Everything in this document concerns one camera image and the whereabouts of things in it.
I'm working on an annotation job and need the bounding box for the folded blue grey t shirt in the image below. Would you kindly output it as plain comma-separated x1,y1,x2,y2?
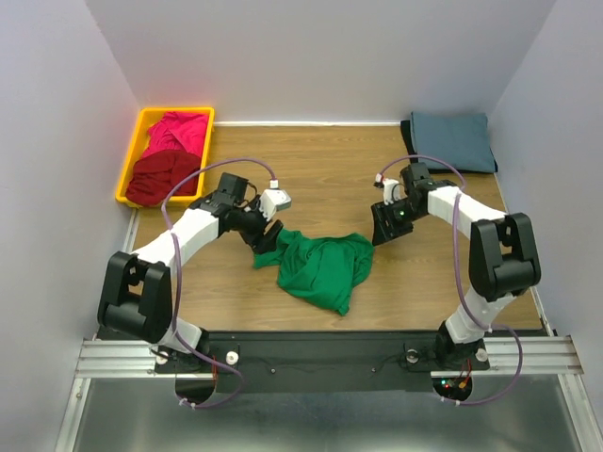
410,111,498,174

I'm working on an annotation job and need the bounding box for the pink t shirt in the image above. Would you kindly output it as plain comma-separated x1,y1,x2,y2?
142,111,209,157

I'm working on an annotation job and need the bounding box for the yellow plastic bin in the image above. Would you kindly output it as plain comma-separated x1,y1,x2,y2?
115,106,215,208

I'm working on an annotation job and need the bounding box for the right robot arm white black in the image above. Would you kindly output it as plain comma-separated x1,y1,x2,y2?
371,162,542,369

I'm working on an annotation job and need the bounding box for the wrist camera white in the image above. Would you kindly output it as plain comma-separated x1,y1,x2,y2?
374,173,404,205
259,188,292,220

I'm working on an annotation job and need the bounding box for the aluminium rail frame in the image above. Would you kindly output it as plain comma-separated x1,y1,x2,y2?
52,206,603,452

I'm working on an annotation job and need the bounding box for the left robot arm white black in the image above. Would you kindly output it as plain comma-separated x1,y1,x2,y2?
97,173,291,372

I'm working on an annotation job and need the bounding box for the dark red t shirt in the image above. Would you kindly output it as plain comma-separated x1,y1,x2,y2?
125,150,202,207

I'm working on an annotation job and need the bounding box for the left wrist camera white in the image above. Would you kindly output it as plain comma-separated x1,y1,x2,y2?
259,188,292,220

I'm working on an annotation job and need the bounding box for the green t shirt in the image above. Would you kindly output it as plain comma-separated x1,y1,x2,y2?
253,229,374,316

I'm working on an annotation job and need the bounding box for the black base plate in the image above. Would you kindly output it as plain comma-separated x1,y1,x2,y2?
155,331,489,393

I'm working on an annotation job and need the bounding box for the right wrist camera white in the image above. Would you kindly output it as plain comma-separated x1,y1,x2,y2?
374,173,404,205

